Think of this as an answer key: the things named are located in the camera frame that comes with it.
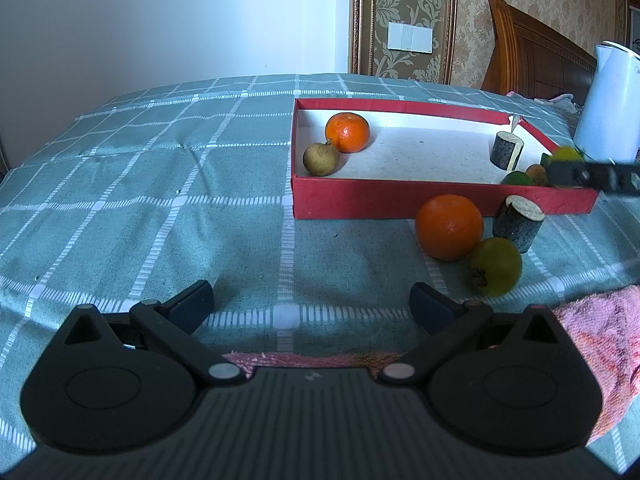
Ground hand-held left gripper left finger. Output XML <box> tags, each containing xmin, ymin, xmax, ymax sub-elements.
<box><xmin>59</xmin><ymin>280</ymin><xmax>248</xmax><ymax>387</ymax></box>

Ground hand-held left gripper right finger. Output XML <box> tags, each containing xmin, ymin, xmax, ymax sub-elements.
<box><xmin>372</xmin><ymin>282</ymin><xmax>571</xmax><ymax>387</ymax></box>

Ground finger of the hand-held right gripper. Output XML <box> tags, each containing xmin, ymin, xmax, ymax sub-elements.
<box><xmin>547</xmin><ymin>159</ymin><xmax>640</xmax><ymax>195</ymax></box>

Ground green tomato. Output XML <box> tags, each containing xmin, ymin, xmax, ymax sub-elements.
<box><xmin>550</xmin><ymin>146</ymin><xmax>585</xmax><ymax>165</ymax></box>
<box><xmin>467</xmin><ymin>236</ymin><xmax>523</xmax><ymax>298</ymax></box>

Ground red cardboard box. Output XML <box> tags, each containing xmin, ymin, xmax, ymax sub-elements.
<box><xmin>291</xmin><ymin>97</ymin><xmax>601</xmax><ymax>220</ymax></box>

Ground brown pear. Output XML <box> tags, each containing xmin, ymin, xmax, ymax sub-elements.
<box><xmin>303</xmin><ymin>141</ymin><xmax>341</xmax><ymax>177</ymax></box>

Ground small orange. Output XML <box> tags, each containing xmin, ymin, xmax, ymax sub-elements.
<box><xmin>325</xmin><ymin>112</ymin><xmax>371</xmax><ymax>154</ymax></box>

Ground white electric kettle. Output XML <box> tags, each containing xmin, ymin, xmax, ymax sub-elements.
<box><xmin>572</xmin><ymin>40</ymin><xmax>640</xmax><ymax>165</ymax></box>

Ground large orange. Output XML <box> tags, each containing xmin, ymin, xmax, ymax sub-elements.
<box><xmin>415</xmin><ymin>194</ymin><xmax>485</xmax><ymax>262</ymax></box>

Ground pink cloth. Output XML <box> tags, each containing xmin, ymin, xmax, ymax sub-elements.
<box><xmin>505</xmin><ymin>91</ymin><xmax>576</xmax><ymax>111</ymax></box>

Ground sugarcane piece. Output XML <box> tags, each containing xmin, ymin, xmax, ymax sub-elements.
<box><xmin>490</xmin><ymin>131</ymin><xmax>525</xmax><ymax>172</ymax></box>
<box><xmin>492</xmin><ymin>195</ymin><xmax>546</xmax><ymax>254</ymax></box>

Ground green plaid bed sheet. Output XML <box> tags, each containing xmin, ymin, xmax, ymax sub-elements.
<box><xmin>0</xmin><ymin>74</ymin><xmax>640</xmax><ymax>480</ymax></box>

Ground wooden headboard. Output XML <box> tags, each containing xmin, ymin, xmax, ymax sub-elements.
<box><xmin>481</xmin><ymin>0</ymin><xmax>598</xmax><ymax>106</ymax></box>

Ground pink towel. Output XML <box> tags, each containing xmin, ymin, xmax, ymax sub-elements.
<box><xmin>220</xmin><ymin>285</ymin><xmax>640</xmax><ymax>446</ymax></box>

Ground white wall switch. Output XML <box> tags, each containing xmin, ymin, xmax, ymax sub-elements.
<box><xmin>388</xmin><ymin>22</ymin><xmax>434</xmax><ymax>53</ymax></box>

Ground ornate wall panel frame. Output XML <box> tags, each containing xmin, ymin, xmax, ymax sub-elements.
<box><xmin>348</xmin><ymin>0</ymin><xmax>459</xmax><ymax>85</ymax></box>

